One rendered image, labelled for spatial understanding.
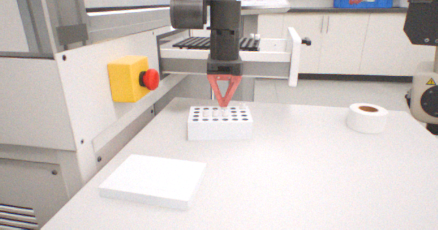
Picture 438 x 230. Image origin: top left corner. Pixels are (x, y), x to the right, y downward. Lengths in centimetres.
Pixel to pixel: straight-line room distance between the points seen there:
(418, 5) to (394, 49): 309
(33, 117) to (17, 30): 12
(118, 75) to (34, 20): 14
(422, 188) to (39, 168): 59
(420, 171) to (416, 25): 56
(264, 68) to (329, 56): 319
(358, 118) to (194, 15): 38
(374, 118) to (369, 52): 338
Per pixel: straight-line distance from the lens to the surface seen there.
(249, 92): 187
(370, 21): 391
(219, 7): 51
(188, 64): 70
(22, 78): 47
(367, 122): 62
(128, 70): 49
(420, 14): 100
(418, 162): 56
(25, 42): 45
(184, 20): 51
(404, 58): 416
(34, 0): 42
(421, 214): 45
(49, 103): 45
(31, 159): 54
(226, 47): 51
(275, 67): 67
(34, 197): 60
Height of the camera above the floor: 101
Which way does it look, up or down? 22 degrees down
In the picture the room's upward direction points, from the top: straight up
